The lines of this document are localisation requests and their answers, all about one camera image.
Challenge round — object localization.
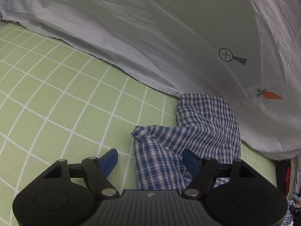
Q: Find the blue white plaid shirt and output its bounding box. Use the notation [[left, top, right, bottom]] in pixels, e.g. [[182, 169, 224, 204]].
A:
[[132, 93, 241, 192]]

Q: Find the black and red garment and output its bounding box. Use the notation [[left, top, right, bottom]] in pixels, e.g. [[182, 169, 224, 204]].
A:
[[275, 160, 292, 196]]

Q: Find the grey printed bedsheet with carrots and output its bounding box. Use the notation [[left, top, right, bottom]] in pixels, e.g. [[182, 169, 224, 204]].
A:
[[1, 0, 300, 160]]

